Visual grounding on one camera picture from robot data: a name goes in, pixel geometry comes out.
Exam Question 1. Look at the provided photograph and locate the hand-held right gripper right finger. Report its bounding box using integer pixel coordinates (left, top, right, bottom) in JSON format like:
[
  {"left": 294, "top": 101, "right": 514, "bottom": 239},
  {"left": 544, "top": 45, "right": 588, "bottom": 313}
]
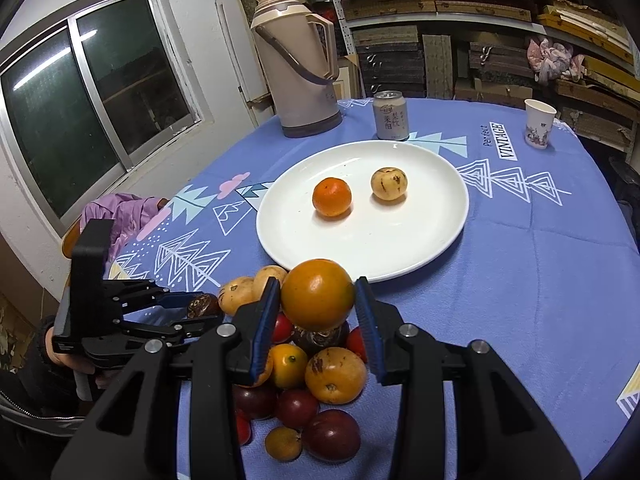
[{"left": 354, "top": 276, "right": 583, "bottom": 480}]

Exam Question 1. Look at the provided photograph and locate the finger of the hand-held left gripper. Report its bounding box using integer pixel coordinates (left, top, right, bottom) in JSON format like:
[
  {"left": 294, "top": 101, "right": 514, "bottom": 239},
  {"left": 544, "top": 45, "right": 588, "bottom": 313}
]
[
  {"left": 117, "top": 314, "right": 224, "bottom": 356},
  {"left": 105, "top": 280, "right": 201, "bottom": 313}
]

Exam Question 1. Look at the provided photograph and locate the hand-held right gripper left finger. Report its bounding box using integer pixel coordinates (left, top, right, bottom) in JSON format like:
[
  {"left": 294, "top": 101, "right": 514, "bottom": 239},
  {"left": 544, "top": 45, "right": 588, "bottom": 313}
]
[{"left": 50, "top": 276, "right": 281, "bottom": 480}]

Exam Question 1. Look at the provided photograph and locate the dark brown round fruit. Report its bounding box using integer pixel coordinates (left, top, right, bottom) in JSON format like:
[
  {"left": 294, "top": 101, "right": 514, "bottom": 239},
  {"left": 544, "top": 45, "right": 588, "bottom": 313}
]
[
  {"left": 291, "top": 321, "right": 351, "bottom": 358},
  {"left": 187, "top": 294, "right": 222, "bottom": 319}
]

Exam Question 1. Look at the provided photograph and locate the tan round fruit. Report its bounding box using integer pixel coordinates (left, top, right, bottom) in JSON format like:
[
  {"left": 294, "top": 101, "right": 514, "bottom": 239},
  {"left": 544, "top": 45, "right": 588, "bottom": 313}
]
[
  {"left": 370, "top": 166, "right": 408, "bottom": 202},
  {"left": 252, "top": 265, "right": 289, "bottom": 301},
  {"left": 218, "top": 276, "right": 258, "bottom": 317}
]

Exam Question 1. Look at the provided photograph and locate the small yellow orange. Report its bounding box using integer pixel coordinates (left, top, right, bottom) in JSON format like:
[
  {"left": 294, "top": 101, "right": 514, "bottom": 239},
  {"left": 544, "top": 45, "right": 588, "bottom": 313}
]
[
  {"left": 240, "top": 347, "right": 275, "bottom": 388},
  {"left": 264, "top": 426, "right": 303, "bottom": 462},
  {"left": 270, "top": 343, "right": 309, "bottom": 391}
]

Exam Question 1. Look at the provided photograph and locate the spotted orange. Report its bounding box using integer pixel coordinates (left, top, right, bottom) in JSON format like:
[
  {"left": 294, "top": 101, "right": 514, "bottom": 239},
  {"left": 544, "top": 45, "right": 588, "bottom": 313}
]
[{"left": 305, "top": 346, "right": 367, "bottom": 405}]

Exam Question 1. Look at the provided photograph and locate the large orange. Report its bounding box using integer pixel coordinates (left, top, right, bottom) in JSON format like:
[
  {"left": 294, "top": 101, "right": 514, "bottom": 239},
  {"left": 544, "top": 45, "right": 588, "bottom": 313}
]
[{"left": 280, "top": 258, "right": 356, "bottom": 332}]

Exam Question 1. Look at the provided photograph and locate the dark red round fruit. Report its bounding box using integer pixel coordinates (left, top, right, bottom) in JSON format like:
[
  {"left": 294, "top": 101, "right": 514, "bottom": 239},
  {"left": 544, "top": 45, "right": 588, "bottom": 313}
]
[
  {"left": 232, "top": 384, "right": 278, "bottom": 421},
  {"left": 276, "top": 388, "right": 320, "bottom": 430},
  {"left": 301, "top": 409, "right": 362, "bottom": 463}
]

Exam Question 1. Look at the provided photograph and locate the white round plate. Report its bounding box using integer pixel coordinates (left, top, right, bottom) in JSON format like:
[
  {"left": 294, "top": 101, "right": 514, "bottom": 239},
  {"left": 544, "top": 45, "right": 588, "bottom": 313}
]
[{"left": 256, "top": 140, "right": 470, "bottom": 283}]

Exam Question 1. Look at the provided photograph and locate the person's left forearm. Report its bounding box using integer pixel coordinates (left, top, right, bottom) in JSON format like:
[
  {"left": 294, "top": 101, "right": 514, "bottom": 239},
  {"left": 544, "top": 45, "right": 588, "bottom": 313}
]
[{"left": 0, "top": 315, "right": 101, "bottom": 480}]

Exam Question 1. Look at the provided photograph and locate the person's left hand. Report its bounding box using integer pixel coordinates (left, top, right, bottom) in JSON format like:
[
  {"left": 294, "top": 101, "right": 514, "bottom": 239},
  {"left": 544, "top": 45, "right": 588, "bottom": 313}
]
[{"left": 42, "top": 327, "right": 96, "bottom": 376}]

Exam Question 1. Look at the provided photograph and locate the brown wooden chair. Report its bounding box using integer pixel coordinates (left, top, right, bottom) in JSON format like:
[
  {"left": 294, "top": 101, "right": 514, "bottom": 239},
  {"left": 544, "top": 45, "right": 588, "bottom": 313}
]
[{"left": 61, "top": 222, "right": 83, "bottom": 261}]

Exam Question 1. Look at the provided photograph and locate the purple cloth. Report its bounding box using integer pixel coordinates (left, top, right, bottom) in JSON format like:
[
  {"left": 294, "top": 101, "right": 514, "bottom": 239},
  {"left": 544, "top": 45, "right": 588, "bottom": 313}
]
[{"left": 80, "top": 192, "right": 173, "bottom": 261}]

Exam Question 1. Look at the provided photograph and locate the blue printed tablecloth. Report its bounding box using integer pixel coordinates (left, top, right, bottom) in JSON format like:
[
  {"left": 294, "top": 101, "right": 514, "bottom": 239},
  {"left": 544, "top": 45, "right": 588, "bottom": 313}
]
[{"left": 107, "top": 97, "right": 640, "bottom": 480}]

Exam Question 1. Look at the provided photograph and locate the sliding glass window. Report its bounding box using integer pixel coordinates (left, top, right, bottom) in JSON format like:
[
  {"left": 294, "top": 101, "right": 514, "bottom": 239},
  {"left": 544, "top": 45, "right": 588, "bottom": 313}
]
[{"left": 0, "top": 0, "right": 211, "bottom": 236}]

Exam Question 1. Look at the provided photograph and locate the white drink can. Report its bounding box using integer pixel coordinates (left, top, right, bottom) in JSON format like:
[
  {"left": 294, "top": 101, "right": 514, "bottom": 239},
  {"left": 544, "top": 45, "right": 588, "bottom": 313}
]
[{"left": 372, "top": 91, "right": 411, "bottom": 142}]

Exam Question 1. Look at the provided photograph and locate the white board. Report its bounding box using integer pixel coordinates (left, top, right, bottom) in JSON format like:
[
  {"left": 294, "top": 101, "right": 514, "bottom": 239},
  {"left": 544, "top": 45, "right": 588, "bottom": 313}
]
[{"left": 215, "top": 0, "right": 273, "bottom": 126}]

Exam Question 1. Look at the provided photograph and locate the white paper cup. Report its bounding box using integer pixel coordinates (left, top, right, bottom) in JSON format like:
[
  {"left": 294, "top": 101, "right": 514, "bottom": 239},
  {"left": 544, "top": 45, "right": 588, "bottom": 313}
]
[{"left": 523, "top": 99, "right": 557, "bottom": 150}]

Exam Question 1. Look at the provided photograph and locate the beige thermos jug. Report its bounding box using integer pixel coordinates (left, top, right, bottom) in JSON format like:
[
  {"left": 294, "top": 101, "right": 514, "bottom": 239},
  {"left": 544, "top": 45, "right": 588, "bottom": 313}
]
[{"left": 249, "top": 0, "right": 344, "bottom": 139}]

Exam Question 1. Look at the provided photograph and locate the metal shelf rack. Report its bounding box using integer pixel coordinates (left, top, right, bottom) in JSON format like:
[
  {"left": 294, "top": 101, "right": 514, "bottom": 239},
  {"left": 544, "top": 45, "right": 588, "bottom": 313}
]
[{"left": 242, "top": 0, "right": 640, "bottom": 151}]

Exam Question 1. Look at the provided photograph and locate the pink crumpled cloth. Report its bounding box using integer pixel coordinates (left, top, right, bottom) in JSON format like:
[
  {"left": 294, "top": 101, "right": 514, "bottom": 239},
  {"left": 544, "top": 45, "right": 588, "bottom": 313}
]
[{"left": 526, "top": 36, "right": 583, "bottom": 83}]

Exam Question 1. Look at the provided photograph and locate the picture frame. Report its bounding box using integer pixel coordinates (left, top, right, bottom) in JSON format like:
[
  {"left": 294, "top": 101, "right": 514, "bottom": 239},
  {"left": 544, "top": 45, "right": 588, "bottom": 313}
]
[{"left": 332, "top": 55, "right": 363, "bottom": 101}]

